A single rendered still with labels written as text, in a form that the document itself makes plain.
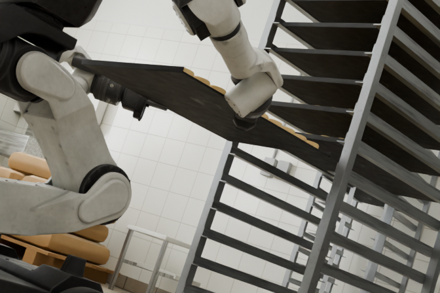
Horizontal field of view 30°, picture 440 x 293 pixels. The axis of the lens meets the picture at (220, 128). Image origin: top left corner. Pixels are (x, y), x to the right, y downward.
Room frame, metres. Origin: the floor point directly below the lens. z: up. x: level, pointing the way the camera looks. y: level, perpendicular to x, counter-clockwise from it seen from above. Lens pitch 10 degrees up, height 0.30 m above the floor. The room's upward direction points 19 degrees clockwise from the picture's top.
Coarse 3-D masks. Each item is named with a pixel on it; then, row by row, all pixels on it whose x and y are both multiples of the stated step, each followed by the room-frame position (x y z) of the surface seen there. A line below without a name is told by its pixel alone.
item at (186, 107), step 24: (96, 72) 2.14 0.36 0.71; (120, 72) 2.04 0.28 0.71; (144, 72) 1.94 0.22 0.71; (168, 72) 1.85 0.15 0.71; (144, 96) 2.25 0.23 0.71; (168, 96) 2.14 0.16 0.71; (192, 96) 2.03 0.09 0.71; (216, 96) 1.94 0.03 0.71; (192, 120) 2.37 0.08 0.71; (216, 120) 2.25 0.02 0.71; (264, 120) 2.03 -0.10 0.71; (264, 144) 2.36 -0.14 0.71; (288, 144) 2.24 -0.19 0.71
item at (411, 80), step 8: (384, 64) 2.30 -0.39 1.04; (392, 64) 2.31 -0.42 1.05; (400, 64) 2.34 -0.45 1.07; (392, 72) 2.35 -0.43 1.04; (400, 72) 2.35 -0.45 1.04; (408, 72) 2.37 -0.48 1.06; (400, 80) 2.40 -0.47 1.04; (408, 80) 2.38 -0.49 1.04; (416, 80) 2.41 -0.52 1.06; (416, 88) 2.42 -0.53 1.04; (424, 88) 2.45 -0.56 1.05; (424, 96) 2.48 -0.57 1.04; (432, 96) 2.49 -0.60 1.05; (432, 104) 2.53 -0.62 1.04
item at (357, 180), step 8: (336, 168) 2.24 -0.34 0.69; (352, 176) 2.30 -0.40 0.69; (360, 176) 2.32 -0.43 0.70; (352, 184) 2.34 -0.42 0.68; (360, 184) 2.33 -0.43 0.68; (368, 184) 2.35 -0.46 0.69; (368, 192) 2.38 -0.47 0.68; (376, 192) 2.39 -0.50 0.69; (384, 192) 2.42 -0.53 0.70; (384, 200) 2.43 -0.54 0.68; (392, 200) 2.45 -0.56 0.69; (400, 200) 2.48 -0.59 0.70; (400, 208) 2.49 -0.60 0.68; (408, 208) 2.52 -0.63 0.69; (416, 208) 2.55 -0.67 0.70; (416, 216) 2.56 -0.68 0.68; (424, 216) 2.59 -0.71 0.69; (424, 224) 2.64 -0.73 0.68; (432, 224) 2.63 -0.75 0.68
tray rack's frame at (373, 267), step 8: (392, 208) 2.82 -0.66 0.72; (384, 216) 2.84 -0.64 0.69; (392, 216) 2.82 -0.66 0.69; (384, 240) 2.82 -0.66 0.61; (328, 248) 2.99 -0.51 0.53; (376, 248) 2.83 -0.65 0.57; (432, 256) 2.66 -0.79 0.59; (376, 264) 2.82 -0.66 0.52; (432, 264) 2.65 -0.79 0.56; (368, 272) 2.84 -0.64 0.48; (432, 272) 2.65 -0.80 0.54; (368, 280) 2.83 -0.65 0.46; (424, 280) 2.66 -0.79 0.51; (432, 280) 2.64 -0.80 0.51; (424, 288) 2.65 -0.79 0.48; (432, 288) 2.65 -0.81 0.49
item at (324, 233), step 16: (400, 0) 2.23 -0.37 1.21; (384, 16) 2.24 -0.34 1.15; (384, 32) 2.23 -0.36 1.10; (384, 48) 2.23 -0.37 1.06; (368, 80) 2.23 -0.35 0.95; (368, 96) 2.22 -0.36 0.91; (368, 112) 2.24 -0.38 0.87; (352, 128) 2.23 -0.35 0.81; (352, 144) 2.22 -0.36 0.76; (352, 160) 2.23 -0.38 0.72; (336, 176) 2.24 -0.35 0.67; (336, 192) 2.22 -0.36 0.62; (336, 208) 2.23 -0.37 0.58; (320, 224) 2.24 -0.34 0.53; (320, 240) 2.23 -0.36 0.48; (320, 256) 2.23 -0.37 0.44; (304, 272) 2.24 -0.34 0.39; (304, 288) 2.23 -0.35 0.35
